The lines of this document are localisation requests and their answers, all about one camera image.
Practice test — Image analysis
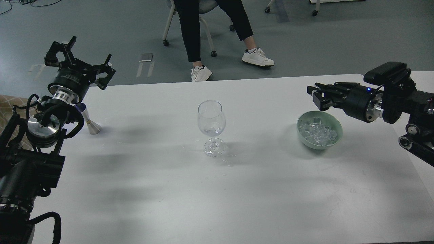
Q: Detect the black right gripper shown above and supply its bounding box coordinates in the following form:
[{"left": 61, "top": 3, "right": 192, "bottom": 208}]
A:
[{"left": 307, "top": 82, "right": 384, "bottom": 123}]

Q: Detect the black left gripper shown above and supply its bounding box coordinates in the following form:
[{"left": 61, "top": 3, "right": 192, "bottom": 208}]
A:
[{"left": 44, "top": 36, "right": 116, "bottom": 104}]

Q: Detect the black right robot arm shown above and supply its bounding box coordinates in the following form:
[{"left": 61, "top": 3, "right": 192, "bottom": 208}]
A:
[{"left": 307, "top": 62, "right": 434, "bottom": 166}]

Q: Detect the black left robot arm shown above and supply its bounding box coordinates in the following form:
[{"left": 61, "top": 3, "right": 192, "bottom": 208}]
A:
[{"left": 0, "top": 36, "right": 115, "bottom": 244}]

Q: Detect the pile of ice cubes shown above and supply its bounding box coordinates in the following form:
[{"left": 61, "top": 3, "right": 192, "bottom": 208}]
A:
[{"left": 298, "top": 117, "right": 338, "bottom": 149}]

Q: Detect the clear wine glass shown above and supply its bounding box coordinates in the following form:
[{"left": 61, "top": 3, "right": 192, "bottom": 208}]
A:
[{"left": 197, "top": 100, "right": 226, "bottom": 157}]

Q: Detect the green bowl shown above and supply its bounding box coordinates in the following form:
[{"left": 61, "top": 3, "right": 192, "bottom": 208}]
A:
[{"left": 296, "top": 111, "right": 343, "bottom": 150}]

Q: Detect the grey floor plate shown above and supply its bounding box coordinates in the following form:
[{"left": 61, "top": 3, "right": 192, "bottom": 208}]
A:
[{"left": 139, "top": 53, "right": 154, "bottom": 62}]

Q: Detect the beige checked cloth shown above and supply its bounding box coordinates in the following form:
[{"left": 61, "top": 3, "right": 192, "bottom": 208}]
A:
[{"left": 0, "top": 94, "right": 37, "bottom": 151}]

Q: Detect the seated person in black trousers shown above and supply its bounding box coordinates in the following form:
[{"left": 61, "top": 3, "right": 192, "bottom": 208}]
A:
[{"left": 173, "top": 0, "right": 275, "bottom": 82}]

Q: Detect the white office chair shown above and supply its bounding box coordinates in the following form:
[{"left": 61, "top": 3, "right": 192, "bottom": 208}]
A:
[{"left": 162, "top": 0, "right": 235, "bottom": 60}]

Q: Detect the black floor cable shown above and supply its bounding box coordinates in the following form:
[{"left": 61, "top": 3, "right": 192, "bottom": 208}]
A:
[{"left": 0, "top": 0, "right": 61, "bottom": 15}]

